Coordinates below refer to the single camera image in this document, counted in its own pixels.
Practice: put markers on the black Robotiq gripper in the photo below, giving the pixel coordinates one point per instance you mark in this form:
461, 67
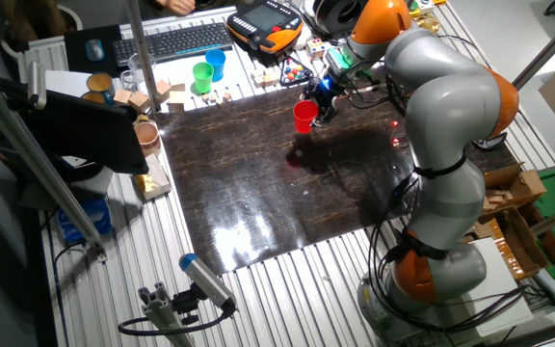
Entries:
326, 91

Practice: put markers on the red plastic cup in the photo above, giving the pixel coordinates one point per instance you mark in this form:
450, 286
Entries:
305, 118

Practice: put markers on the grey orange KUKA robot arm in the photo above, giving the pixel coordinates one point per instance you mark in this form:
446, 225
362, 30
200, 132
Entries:
451, 96

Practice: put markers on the blue plastic cup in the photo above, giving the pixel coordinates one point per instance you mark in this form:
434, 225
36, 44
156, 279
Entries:
216, 62

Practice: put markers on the green plastic cup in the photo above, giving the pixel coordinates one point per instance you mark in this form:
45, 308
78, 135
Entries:
203, 77

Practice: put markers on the pink beige cup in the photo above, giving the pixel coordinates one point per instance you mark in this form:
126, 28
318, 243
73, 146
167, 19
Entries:
147, 137

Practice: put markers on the bare person hand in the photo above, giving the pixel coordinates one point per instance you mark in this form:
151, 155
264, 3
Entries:
178, 6

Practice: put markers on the black triangle rack with balls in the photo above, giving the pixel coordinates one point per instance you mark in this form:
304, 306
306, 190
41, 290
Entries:
297, 74

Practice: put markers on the light wooden block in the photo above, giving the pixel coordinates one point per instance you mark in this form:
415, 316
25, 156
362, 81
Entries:
258, 78
272, 77
177, 101
163, 90
139, 102
122, 96

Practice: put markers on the white cube with coloured dots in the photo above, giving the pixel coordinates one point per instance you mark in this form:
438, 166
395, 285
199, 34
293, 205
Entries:
316, 49

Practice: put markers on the black filament spool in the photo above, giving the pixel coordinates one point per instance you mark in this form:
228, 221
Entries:
330, 17

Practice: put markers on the tiny wooden block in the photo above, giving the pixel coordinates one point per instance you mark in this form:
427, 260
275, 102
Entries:
227, 96
212, 96
205, 98

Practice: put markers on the orange black teach pendant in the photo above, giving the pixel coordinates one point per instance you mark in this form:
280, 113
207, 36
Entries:
263, 24

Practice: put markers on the shiny golden object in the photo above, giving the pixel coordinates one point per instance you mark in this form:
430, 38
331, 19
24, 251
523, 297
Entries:
429, 24

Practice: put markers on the black computer keyboard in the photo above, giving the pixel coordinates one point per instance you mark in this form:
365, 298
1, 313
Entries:
176, 42

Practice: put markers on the black curved tray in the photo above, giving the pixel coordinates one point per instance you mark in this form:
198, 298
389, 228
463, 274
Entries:
492, 142

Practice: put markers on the flat box with gold item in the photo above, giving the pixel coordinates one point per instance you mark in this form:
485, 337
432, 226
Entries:
152, 178

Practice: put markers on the tall clear glass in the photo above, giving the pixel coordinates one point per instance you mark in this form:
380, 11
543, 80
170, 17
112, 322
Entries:
134, 65

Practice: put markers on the small clear glass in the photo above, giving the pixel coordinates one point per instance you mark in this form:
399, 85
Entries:
127, 81

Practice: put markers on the teal mug with yellow inside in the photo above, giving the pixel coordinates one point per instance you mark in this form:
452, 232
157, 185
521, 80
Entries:
100, 84

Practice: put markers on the open cardboard box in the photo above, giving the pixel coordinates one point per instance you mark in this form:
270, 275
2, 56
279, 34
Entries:
523, 185

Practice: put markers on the yellow rimmed mug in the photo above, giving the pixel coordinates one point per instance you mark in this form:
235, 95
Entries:
92, 97

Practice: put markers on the grey computer mouse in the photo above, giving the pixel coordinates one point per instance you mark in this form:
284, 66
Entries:
95, 49

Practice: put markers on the black flat monitor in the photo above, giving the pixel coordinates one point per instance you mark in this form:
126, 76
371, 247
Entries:
80, 130

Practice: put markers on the long brown cardboard box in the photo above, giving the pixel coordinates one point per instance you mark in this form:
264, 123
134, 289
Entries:
518, 241

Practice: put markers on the black mouse pad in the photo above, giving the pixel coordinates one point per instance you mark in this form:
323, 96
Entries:
77, 53

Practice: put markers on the white paper sheet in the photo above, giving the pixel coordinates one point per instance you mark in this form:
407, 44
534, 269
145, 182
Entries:
68, 83

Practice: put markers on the blue plastic packet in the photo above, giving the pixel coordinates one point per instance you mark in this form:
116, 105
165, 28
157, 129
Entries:
85, 219

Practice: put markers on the short aluminium profile stub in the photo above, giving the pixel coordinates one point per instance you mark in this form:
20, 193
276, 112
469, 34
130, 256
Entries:
162, 313

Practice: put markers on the white flat board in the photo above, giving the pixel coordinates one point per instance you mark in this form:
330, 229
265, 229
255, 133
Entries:
504, 289

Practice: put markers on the long slanted aluminium beam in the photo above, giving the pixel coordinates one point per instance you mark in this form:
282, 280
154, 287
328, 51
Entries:
41, 164

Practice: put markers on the white round basket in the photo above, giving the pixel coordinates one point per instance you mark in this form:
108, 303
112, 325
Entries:
12, 48

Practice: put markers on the upright aluminium post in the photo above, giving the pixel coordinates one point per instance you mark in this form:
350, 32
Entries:
139, 48

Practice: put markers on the silver camera with blue cap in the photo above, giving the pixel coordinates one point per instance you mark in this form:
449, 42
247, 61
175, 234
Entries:
207, 282

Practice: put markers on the slanted aluminium post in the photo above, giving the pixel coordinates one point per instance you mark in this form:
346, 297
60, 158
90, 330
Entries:
547, 50

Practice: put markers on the silver camera on beam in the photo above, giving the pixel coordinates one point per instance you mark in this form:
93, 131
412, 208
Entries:
36, 84

